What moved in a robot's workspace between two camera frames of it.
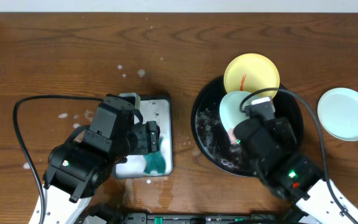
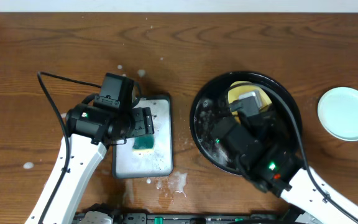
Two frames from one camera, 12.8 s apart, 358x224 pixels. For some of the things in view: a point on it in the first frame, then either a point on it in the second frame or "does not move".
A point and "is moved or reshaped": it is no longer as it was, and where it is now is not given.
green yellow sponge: (155, 163) is moved or reshaped
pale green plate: (345, 114) does not move
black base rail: (188, 218) does not move
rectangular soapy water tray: (155, 108) does not move
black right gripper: (284, 125) to (271, 121)
